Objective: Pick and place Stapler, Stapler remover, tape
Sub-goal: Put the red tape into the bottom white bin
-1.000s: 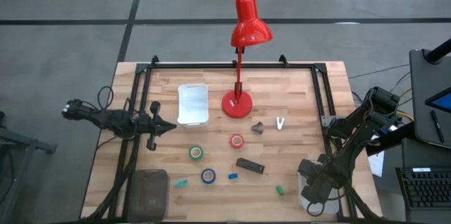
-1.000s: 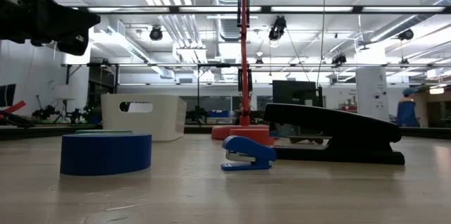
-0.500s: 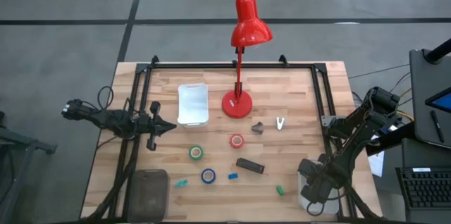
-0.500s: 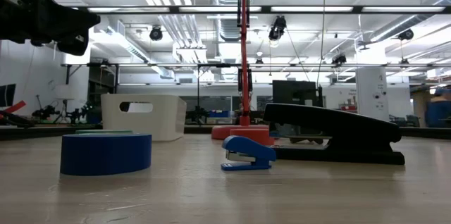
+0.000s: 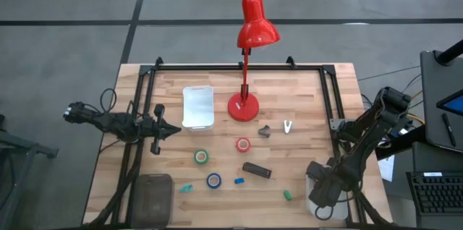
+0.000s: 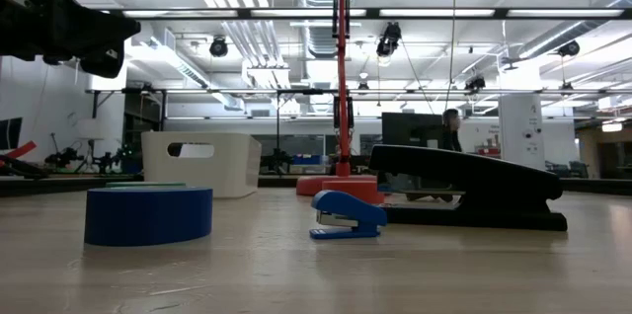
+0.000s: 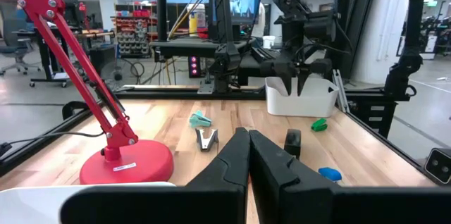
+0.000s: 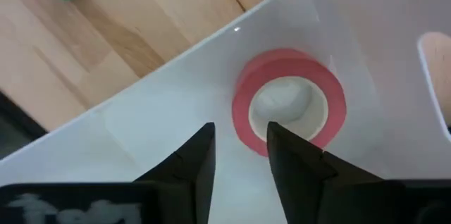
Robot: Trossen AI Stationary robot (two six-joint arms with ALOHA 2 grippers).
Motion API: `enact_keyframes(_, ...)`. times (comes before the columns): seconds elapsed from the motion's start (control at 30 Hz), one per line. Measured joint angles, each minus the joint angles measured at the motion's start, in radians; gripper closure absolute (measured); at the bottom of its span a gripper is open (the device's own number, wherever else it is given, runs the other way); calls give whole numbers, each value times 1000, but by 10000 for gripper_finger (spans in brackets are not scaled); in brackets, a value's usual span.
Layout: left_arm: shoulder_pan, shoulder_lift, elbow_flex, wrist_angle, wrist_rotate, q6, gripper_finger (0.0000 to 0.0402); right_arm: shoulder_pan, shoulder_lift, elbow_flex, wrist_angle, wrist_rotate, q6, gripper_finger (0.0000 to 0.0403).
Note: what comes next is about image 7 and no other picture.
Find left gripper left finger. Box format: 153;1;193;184
59;127;252;224

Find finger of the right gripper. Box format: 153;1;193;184
274;62;296;97
297;66;311;97

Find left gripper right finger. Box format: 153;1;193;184
249;130;451;224

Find small grey metal piece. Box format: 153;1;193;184
189;110;213;128

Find green mini stapler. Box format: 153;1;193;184
310;118;328;132

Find blue mini stapler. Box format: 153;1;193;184
318;166;342;182

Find black stapler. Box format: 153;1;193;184
283;128;302;160

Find black folded panels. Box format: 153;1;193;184
337;0;380;80

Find white clip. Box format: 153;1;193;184
194;127;219;153

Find monitor with blue screen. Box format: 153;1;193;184
211;0;264;27

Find black drawer cabinet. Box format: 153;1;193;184
347;89;398;139

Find red desk lamp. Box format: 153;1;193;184
16;0;175;185

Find computer tower pink lights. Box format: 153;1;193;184
188;56;202;79

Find dark grey stand platform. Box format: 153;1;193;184
150;38;257;59

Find black vertical pole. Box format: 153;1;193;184
156;0;168;42

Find shelf of parts bins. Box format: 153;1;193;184
114;4;159;59

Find white shallow plastic tray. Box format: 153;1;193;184
0;181;176;224

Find black workshop desk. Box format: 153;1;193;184
13;26;117;88

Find grey office chair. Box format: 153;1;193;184
0;15;40;77

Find white plastic handled basket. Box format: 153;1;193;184
264;75;340;118

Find yellow cables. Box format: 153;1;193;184
167;0;209;42

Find black table-level camera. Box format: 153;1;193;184
424;147;451;185

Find black lamp power cable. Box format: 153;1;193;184
0;130;106;151

